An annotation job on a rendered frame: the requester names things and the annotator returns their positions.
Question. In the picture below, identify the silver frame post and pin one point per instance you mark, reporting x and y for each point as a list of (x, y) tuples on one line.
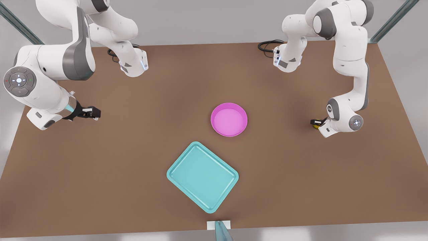
[(393, 21), (221, 231), (20, 25)]

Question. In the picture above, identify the teal rectangular tray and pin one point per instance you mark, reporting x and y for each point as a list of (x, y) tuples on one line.
[(203, 177)]

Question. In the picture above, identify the pink round plate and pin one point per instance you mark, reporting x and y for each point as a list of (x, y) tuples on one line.
[(229, 119)]

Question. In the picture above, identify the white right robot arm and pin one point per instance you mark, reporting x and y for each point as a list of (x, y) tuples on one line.
[(50, 63)]

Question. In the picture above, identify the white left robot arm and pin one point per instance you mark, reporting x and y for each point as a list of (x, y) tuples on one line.
[(349, 53)]

